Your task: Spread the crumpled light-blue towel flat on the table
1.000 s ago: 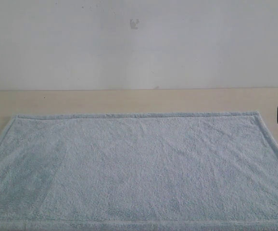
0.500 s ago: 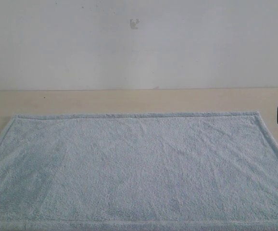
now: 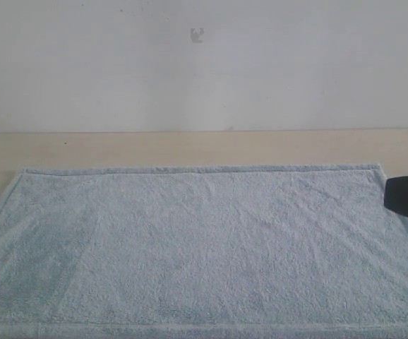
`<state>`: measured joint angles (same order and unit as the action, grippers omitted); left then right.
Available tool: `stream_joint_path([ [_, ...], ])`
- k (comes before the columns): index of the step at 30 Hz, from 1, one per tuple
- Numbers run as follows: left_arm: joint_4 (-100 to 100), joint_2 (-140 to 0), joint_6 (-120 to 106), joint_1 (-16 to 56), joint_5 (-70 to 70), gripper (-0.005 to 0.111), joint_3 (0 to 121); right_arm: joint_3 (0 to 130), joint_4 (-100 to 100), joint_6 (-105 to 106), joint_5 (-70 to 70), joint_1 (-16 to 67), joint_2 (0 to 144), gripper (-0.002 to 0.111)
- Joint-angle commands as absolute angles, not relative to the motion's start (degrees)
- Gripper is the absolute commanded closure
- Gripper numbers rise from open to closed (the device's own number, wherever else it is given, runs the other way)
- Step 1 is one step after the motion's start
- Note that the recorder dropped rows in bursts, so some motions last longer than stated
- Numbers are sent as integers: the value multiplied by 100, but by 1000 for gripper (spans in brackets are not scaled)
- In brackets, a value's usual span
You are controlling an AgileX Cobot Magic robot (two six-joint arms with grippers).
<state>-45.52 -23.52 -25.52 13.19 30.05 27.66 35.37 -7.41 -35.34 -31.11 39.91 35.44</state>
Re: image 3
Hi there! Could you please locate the light blue terry towel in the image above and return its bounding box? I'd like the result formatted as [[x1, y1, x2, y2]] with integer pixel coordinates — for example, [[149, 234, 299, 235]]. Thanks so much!
[[0, 164, 408, 338]]

